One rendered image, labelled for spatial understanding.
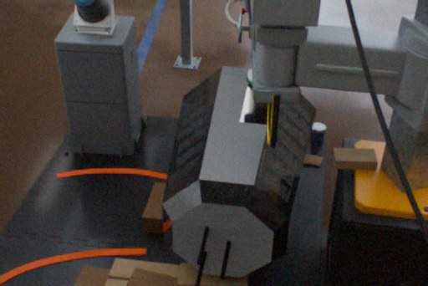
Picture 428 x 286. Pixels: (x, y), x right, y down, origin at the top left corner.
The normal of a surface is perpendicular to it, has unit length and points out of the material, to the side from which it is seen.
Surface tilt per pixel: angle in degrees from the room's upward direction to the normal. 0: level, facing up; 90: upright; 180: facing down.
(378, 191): 0
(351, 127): 0
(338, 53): 90
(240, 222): 90
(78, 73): 90
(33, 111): 0
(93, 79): 90
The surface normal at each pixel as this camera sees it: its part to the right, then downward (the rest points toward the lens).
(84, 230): 0.05, -0.82
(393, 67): -0.11, 0.57
